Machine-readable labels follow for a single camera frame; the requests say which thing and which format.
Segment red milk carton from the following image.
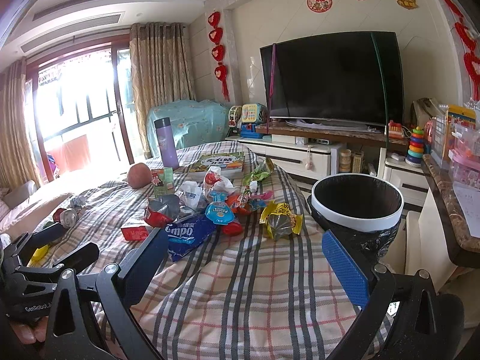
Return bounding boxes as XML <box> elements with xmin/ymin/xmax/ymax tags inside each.
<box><xmin>121</xmin><ymin>225</ymin><xmax>152</xmax><ymax>242</ymax></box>

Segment blue tissue pack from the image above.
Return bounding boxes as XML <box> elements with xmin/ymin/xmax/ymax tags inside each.
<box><xmin>164</xmin><ymin>214</ymin><xmax>217</xmax><ymax>262</ymax></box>

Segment red silver chip bag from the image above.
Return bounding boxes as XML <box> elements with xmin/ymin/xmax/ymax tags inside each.
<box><xmin>144</xmin><ymin>194</ymin><xmax>180</xmax><ymax>228</ymax></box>

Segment green drink carton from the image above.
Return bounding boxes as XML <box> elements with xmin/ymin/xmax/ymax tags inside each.
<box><xmin>151</xmin><ymin>167</ymin><xmax>174</xmax><ymax>197</ymax></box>

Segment white blue wrapper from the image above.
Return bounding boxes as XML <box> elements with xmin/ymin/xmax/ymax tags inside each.
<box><xmin>175</xmin><ymin>180</ymin><xmax>207</xmax><ymax>211</ymax></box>

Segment yellow snack wrapper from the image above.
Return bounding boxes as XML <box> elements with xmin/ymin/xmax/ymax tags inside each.
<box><xmin>259</xmin><ymin>201</ymin><xmax>304</xmax><ymax>241</ymax></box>

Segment white red plastic bag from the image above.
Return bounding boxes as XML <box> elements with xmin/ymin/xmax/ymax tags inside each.
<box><xmin>202</xmin><ymin>166</ymin><xmax>236</xmax><ymax>199</ymax></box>

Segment red candy tube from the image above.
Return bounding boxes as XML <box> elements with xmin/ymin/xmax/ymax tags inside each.
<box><xmin>225</xmin><ymin>190</ymin><xmax>259</xmax><ymax>215</ymax></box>

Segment pink hairbrush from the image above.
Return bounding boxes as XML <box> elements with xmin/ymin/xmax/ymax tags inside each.
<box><xmin>249</xmin><ymin>190</ymin><xmax>274</xmax><ymax>201</ymax></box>

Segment white trash bin black liner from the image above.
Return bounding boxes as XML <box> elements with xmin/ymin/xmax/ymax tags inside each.
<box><xmin>307</xmin><ymin>173</ymin><xmax>404</xmax><ymax>261</ymax></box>

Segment person's left hand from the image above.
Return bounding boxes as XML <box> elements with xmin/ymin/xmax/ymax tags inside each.
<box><xmin>10</xmin><ymin>317</ymin><xmax>48</xmax><ymax>345</ymax></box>

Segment crushed red soda can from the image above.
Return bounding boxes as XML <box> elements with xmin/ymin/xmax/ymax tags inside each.
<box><xmin>52</xmin><ymin>208</ymin><xmax>78</xmax><ymax>229</ymax></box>

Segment red apple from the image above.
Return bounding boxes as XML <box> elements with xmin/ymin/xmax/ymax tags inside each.
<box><xmin>127</xmin><ymin>163</ymin><xmax>152</xmax><ymax>189</ymax></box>

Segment marble side counter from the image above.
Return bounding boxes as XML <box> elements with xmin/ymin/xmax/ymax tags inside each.
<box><xmin>421</xmin><ymin>154</ymin><xmax>479</xmax><ymax>269</ymax></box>

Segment plaid tablecloth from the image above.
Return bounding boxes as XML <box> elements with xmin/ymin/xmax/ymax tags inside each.
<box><xmin>39</xmin><ymin>141</ymin><xmax>360</xmax><ymax>359</ymax></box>

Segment purple thermos bottle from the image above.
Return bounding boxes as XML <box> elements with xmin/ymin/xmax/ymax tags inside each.
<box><xmin>154</xmin><ymin>117</ymin><xmax>179</xmax><ymax>170</ymax></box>

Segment stacked round tins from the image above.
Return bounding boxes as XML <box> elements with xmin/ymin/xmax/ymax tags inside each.
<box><xmin>338</xmin><ymin>149</ymin><xmax>352</xmax><ymax>173</ymax></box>

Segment white paper sheet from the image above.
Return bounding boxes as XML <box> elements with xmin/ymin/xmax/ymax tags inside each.
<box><xmin>453</xmin><ymin>182</ymin><xmax>480</xmax><ymax>238</ymax></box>

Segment children's picture book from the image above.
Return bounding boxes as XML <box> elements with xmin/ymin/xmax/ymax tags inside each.
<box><xmin>187</xmin><ymin>152</ymin><xmax>244</xmax><ymax>180</ymax></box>

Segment white tv cabinet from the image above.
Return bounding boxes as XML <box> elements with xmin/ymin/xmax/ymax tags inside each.
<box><xmin>230</xmin><ymin>122</ymin><xmax>429</xmax><ymax>211</ymax></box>

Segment clear drawer organizer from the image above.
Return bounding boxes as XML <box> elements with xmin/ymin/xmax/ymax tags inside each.
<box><xmin>431</xmin><ymin>115</ymin><xmax>449</xmax><ymax>169</ymax></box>

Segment pink storage box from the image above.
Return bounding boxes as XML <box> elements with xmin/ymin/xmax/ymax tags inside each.
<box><xmin>447</xmin><ymin>123</ymin><xmax>480</xmax><ymax>190</ymax></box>

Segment teal covered appliance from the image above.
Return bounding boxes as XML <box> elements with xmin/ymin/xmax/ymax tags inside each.
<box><xmin>146</xmin><ymin>100</ymin><xmax>229</xmax><ymax>157</ymax></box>

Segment green snack bag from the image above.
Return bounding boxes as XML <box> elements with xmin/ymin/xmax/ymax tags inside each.
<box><xmin>242</xmin><ymin>158</ymin><xmax>274</xmax><ymax>186</ymax></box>

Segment red toy telephone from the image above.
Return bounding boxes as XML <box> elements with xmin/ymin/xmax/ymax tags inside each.
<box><xmin>386</xmin><ymin>120</ymin><xmax>404</xmax><ymax>139</ymax></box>

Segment toy cash register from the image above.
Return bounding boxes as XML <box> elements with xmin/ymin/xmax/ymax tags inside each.
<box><xmin>240</xmin><ymin>103</ymin><xmax>268</xmax><ymax>139</ymax></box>

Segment beige curtain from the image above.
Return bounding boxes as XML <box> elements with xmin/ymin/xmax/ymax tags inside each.
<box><xmin>129</xmin><ymin>23</ymin><xmax>196</xmax><ymax>158</ymax></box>

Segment black flat screen television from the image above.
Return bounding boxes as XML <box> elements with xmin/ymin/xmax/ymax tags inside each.
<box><xmin>259</xmin><ymin>31</ymin><xmax>404</xmax><ymax>126</ymax></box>

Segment round red paper cutting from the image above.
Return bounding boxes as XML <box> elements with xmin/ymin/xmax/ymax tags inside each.
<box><xmin>306</xmin><ymin>0</ymin><xmax>333</xmax><ymax>13</ymax></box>

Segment rainbow stacking ring toy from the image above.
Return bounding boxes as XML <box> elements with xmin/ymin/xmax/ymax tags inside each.
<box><xmin>405</xmin><ymin>126</ymin><xmax>425</xmax><ymax>167</ymax></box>

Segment red heart wall hanging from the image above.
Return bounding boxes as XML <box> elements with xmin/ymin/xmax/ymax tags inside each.
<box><xmin>208</xmin><ymin>10</ymin><xmax>230</xmax><ymax>102</ymax></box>

